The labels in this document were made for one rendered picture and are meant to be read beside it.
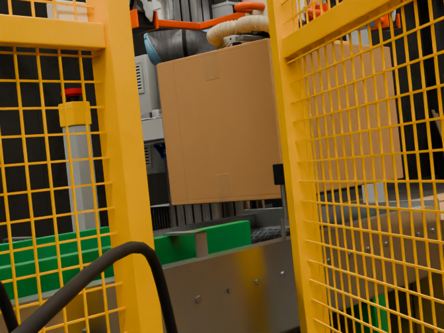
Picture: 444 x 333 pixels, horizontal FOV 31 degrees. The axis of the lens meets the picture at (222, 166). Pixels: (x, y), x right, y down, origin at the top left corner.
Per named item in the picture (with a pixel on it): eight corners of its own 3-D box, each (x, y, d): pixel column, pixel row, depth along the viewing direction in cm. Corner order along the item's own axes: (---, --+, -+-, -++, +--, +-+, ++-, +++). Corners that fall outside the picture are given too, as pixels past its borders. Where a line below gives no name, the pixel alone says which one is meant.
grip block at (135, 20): (137, 26, 222) (135, 8, 222) (117, 32, 228) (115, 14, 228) (159, 28, 228) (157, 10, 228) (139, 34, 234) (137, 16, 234)
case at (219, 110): (284, 198, 198) (267, 37, 198) (171, 205, 225) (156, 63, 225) (404, 178, 243) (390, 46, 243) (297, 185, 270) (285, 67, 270)
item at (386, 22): (388, 26, 271) (386, 11, 271) (369, 30, 276) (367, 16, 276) (400, 28, 277) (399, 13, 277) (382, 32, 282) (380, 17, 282)
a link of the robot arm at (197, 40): (222, 57, 276) (219, 18, 276) (184, 61, 277) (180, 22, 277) (224, 61, 288) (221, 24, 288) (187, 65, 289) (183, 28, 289)
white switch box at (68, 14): (61, 37, 123) (57, -1, 123) (49, 41, 125) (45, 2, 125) (90, 39, 128) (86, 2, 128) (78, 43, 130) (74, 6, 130)
